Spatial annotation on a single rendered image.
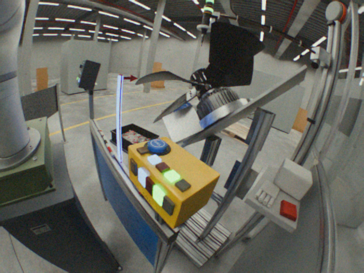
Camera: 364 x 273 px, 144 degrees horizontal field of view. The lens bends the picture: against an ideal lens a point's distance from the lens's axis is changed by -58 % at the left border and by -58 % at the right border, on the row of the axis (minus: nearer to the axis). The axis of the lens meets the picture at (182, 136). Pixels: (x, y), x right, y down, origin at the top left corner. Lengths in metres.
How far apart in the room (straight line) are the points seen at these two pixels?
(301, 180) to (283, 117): 5.64
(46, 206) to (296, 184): 0.85
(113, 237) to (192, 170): 1.17
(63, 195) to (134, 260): 0.94
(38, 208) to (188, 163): 0.38
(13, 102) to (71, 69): 6.09
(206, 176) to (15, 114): 0.44
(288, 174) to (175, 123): 0.56
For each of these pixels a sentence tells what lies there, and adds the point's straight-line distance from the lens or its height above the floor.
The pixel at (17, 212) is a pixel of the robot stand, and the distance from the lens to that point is 0.46.
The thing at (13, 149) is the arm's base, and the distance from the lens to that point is 0.44.
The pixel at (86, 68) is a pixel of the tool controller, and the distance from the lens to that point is 1.02.
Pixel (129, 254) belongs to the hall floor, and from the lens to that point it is 1.27.
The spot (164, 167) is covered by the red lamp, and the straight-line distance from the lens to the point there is 0.23.
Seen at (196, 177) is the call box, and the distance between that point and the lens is 0.23.
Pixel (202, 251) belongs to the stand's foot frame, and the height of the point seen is 0.08.
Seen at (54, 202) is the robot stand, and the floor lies 0.93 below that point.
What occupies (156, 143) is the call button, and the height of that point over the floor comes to 1.08.
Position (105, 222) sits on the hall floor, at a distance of 1.42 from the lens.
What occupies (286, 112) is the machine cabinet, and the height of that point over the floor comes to 0.82.
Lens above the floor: 1.22
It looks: 26 degrees down
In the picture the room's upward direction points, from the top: 11 degrees clockwise
